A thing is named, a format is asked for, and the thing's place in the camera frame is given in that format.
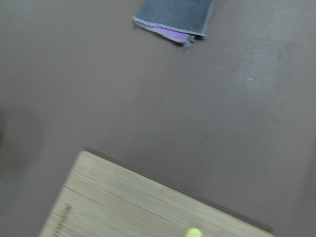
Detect yellow plastic knife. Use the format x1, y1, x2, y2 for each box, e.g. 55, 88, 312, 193
184, 228, 203, 237

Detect grey folded cloth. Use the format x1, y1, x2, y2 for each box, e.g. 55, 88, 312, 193
132, 0, 214, 46

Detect bamboo cutting board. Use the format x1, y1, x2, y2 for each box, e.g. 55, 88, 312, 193
40, 151, 269, 237

